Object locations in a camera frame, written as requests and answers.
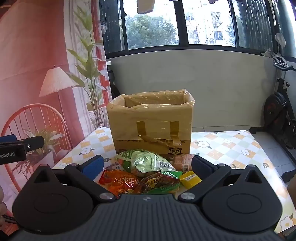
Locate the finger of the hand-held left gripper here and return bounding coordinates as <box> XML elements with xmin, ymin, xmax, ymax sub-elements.
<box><xmin>0</xmin><ymin>135</ymin><xmax>45</xmax><ymax>152</ymax></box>

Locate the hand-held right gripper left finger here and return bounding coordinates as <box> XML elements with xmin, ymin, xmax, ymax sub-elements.
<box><xmin>30</xmin><ymin>155</ymin><xmax>116</xmax><ymax>202</ymax></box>

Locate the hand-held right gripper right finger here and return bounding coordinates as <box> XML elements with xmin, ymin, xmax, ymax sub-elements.
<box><xmin>179</xmin><ymin>155</ymin><xmax>266</xmax><ymax>202</ymax></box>

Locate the orange-brown cake packet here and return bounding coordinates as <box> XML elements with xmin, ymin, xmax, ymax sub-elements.
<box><xmin>172</xmin><ymin>154</ymin><xmax>193</xmax><ymax>173</ymax></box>

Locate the green snack bag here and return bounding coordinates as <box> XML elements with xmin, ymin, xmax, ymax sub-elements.
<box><xmin>115</xmin><ymin>149</ymin><xmax>177</xmax><ymax>179</ymax></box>

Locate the cardboard box with plastic liner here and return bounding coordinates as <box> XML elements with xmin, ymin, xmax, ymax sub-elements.
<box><xmin>106</xmin><ymin>88</ymin><xmax>196</xmax><ymax>160</ymax></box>

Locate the person's left hand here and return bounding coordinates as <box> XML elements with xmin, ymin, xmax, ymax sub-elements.
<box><xmin>0</xmin><ymin>185</ymin><xmax>8</xmax><ymax>230</ymax></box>

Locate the small yellow snack packet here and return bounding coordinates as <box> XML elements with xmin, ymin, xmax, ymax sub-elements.
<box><xmin>179</xmin><ymin>170</ymin><xmax>202</xmax><ymax>189</ymax></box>

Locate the orange-red snack bag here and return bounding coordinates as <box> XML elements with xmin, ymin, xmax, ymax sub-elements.
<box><xmin>99</xmin><ymin>169</ymin><xmax>139</xmax><ymax>197</ymax></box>

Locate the floral checkered tablecloth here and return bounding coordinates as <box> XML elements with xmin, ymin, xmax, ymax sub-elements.
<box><xmin>52</xmin><ymin>126</ymin><xmax>296</xmax><ymax>239</ymax></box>

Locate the green and brown snack packet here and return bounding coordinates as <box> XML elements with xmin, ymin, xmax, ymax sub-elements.
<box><xmin>134</xmin><ymin>171</ymin><xmax>181</xmax><ymax>195</ymax></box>

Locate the black exercise bike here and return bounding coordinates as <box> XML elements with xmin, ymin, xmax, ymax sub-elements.
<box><xmin>249</xmin><ymin>52</ymin><xmax>296</xmax><ymax>150</ymax></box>

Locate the white crumpled plastic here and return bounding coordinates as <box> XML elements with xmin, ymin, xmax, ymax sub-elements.
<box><xmin>261</xmin><ymin>49</ymin><xmax>282</xmax><ymax>59</ymax></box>

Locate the black framed window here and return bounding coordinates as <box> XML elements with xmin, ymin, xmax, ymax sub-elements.
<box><xmin>99</xmin><ymin>0</ymin><xmax>296</xmax><ymax>58</ymax></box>

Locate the white hanging cloth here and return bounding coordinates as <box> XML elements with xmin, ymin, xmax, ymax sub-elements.
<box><xmin>275</xmin><ymin>33</ymin><xmax>286</xmax><ymax>48</ymax></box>

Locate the beige hanging cloth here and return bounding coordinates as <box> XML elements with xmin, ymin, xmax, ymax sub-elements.
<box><xmin>137</xmin><ymin>0</ymin><xmax>156</xmax><ymax>14</ymax></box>

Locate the printed wall tapestry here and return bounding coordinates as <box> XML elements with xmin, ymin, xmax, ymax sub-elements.
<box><xmin>0</xmin><ymin>0</ymin><xmax>111</xmax><ymax>234</ymax></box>

